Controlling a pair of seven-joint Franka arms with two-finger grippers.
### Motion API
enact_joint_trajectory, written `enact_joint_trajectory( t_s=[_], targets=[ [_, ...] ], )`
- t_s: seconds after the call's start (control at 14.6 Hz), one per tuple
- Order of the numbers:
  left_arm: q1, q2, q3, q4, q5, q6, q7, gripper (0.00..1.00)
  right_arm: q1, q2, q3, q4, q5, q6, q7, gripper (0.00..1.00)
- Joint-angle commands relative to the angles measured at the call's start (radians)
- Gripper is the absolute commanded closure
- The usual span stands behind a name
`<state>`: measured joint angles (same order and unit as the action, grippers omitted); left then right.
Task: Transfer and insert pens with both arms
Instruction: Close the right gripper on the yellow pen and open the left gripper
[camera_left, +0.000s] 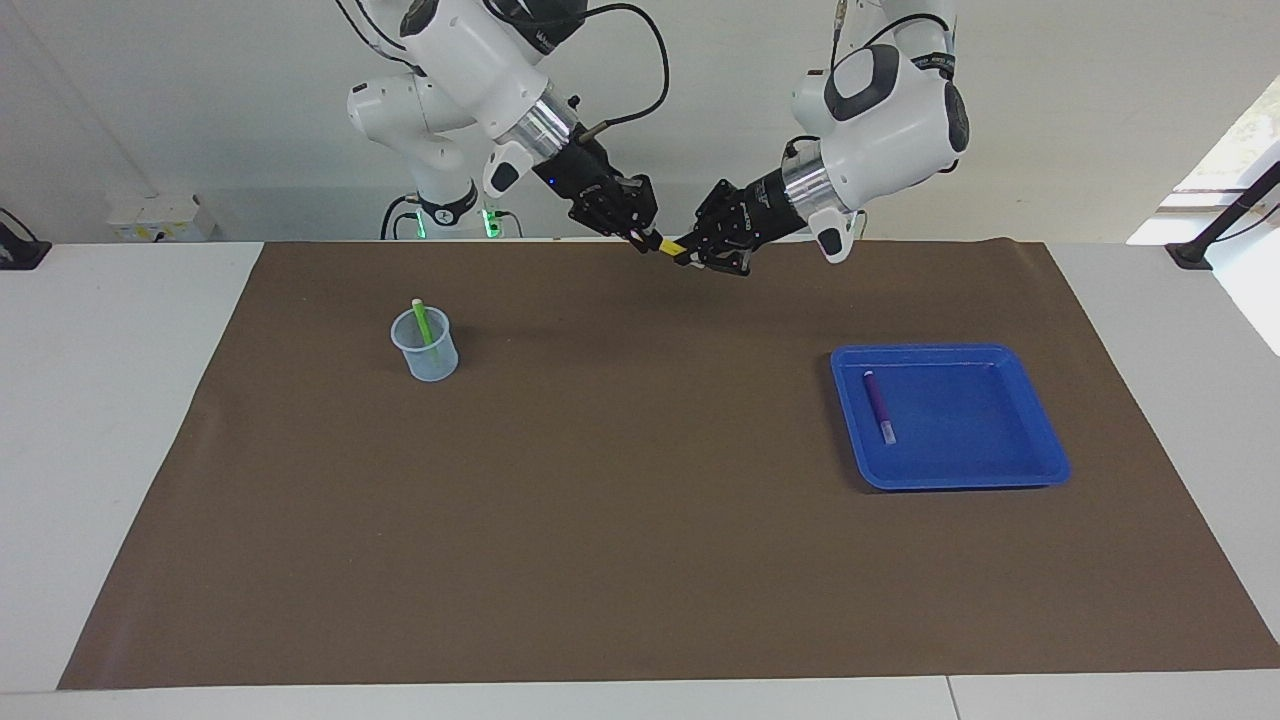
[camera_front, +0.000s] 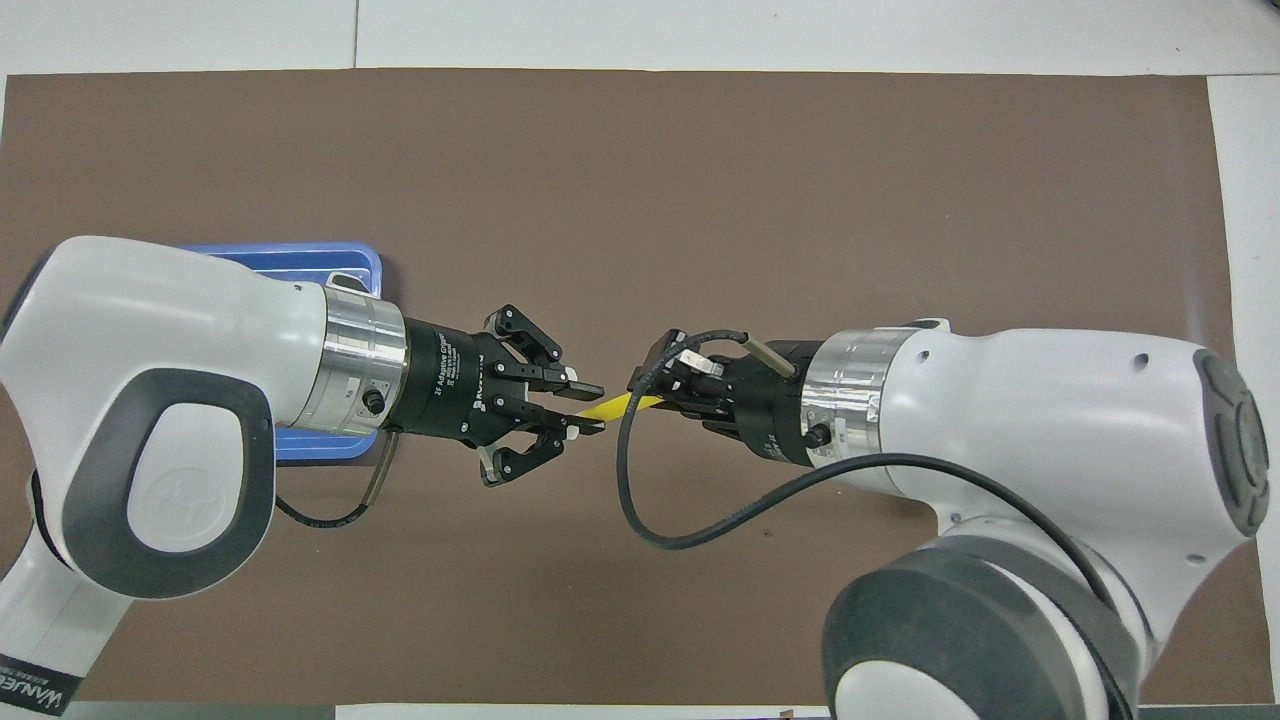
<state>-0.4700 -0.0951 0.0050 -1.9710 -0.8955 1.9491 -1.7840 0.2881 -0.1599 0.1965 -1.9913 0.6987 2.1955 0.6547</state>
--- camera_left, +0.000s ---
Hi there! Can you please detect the brown table mat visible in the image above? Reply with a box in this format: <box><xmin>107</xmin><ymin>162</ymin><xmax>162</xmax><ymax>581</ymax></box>
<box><xmin>56</xmin><ymin>239</ymin><xmax>1280</xmax><ymax>692</ymax></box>

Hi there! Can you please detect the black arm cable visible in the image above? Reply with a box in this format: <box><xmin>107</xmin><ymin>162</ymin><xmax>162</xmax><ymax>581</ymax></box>
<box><xmin>480</xmin><ymin>0</ymin><xmax>672</xmax><ymax>136</ymax></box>
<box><xmin>828</xmin><ymin>0</ymin><xmax>956</xmax><ymax>71</ymax></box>

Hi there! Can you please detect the blue plastic tray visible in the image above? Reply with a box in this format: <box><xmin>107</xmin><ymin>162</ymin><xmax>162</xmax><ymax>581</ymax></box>
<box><xmin>829</xmin><ymin>342</ymin><xmax>1074</xmax><ymax>493</ymax></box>

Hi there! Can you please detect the black right base cable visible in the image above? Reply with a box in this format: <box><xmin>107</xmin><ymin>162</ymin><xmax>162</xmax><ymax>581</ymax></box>
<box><xmin>379</xmin><ymin>193</ymin><xmax>421</xmax><ymax>242</ymax></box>

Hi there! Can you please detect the translucent plastic cup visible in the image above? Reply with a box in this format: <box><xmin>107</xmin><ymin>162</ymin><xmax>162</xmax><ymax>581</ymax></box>
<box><xmin>389</xmin><ymin>305</ymin><xmax>461</xmax><ymax>384</ymax></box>

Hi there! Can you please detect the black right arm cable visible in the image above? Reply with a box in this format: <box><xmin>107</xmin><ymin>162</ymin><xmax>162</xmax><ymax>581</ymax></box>
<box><xmin>480</xmin><ymin>0</ymin><xmax>672</xmax><ymax>136</ymax></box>

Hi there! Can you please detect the bright window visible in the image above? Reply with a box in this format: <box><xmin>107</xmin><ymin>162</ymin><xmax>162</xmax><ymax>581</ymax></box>
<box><xmin>1127</xmin><ymin>75</ymin><xmax>1280</xmax><ymax>358</ymax></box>

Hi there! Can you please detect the green marker pen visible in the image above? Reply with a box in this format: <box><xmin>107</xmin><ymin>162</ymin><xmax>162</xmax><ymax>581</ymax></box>
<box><xmin>410</xmin><ymin>297</ymin><xmax>442</xmax><ymax>364</ymax></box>

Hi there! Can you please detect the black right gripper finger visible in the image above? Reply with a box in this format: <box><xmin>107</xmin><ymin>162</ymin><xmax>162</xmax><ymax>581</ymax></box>
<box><xmin>570</xmin><ymin>198</ymin><xmax>664</xmax><ymax>254</ymax></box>
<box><xmin>612</xmin><ymin>172</ymin><xmax>660</xmax><ymax>237</ymax></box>

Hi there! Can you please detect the white power strip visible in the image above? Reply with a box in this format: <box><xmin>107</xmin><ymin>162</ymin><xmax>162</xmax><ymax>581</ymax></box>
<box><xmin>106</xmin><ymin>194</ymin><xmax>217</xmax><ymax>244</ymax></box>

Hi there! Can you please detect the purple marker pen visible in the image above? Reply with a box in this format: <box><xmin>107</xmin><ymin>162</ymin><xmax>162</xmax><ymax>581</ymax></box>
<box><xmin>862</xmin><ymin>370</ymin><xmax>898</xmax><ymax>447</ymax></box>

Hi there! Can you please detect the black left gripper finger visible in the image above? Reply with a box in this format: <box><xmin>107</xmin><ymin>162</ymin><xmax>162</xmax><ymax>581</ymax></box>
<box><xmin>671</xmin><ymin>235</ymin><xmax>754</xmax><ymax>279</ymax></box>
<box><xmin>690</xmin><ymin>179</ymin><xmax>747</xmax><ymax>246</ymax></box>

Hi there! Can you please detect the black table clamp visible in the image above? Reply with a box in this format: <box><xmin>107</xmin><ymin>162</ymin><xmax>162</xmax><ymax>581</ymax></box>
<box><xmin>0</xmin><ymin>206</ymin><xmax>54</xmax><ymax>272</ymax></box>

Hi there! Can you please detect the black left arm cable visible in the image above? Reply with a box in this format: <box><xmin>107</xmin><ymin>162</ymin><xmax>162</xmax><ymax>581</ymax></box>
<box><xmin>828</xmin><ymin>0</ymin><xmax>956</xmax><ymax>71</ymax></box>

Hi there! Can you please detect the black clamp with rod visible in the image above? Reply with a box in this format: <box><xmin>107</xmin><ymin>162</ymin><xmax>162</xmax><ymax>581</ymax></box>
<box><xmin>1164</xmin><ymin>158</ymin><xmax>1280</xmax><ymax>270</ymax></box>

